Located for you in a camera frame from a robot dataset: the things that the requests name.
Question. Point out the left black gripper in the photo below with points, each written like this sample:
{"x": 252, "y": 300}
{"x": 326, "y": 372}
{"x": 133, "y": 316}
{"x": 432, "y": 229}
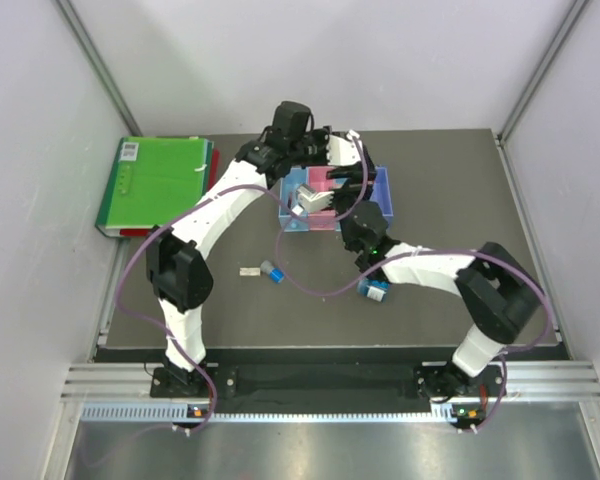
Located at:
{"x": 365, "y": 167}

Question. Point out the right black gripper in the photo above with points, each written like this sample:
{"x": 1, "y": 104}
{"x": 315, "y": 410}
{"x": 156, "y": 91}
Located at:
{"x": 341, "y": 193}

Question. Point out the pink drawer bin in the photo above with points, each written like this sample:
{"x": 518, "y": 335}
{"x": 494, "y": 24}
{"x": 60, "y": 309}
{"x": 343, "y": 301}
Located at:
{"x": 318, "y": 181}

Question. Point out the light blue drawer bin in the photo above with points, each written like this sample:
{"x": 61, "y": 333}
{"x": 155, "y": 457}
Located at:
{"x": 291, "y": 216}

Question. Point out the green plastic folder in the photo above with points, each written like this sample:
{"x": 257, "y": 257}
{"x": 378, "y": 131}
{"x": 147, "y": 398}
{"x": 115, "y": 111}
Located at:
{"x": 150, "y": 185}

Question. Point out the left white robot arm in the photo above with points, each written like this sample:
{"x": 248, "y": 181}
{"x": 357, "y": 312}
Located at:
{"x": 176, "y": 254}

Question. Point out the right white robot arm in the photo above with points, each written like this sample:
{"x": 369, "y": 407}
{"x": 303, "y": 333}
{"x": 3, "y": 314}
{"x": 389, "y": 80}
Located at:
{"x": 497, "y": 292}

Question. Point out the blue ink bottle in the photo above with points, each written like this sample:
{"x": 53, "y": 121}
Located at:
{"x": 373, "y": 289}

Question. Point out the small staples box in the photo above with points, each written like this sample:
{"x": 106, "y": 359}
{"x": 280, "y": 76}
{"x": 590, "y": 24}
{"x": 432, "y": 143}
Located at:
{"x": 249, "y": 271}

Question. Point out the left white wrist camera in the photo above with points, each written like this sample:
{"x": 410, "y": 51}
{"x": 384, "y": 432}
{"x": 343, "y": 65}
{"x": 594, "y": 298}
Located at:
{"x": 344, "y": 149}

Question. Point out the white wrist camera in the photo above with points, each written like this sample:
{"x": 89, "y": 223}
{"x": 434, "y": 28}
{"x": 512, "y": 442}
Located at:
{"x": 312, "y": 201}
{"x": 344, "y": 149}

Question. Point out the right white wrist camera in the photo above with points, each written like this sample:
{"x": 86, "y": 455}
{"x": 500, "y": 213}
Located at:
{"x": 312, "y": 201}

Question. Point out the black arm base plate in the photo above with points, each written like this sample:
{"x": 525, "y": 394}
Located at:
{"x": 398, "y": 381}

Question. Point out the right aluminium frame post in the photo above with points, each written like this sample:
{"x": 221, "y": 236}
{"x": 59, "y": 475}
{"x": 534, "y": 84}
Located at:
{"x": 550, "y": 53}

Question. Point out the aluminium frame post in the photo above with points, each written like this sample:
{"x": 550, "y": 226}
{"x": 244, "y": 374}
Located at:
{"x": 550, "y": 53}
{"x": 72, "y": 19}

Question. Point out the aluminium front rail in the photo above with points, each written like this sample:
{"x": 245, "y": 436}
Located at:
{"x": 543, "y": 381}

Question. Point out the left aluminium frame post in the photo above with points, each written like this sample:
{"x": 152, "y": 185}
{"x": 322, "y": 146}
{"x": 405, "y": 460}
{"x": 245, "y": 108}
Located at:
{"x": 72, "y": 19}

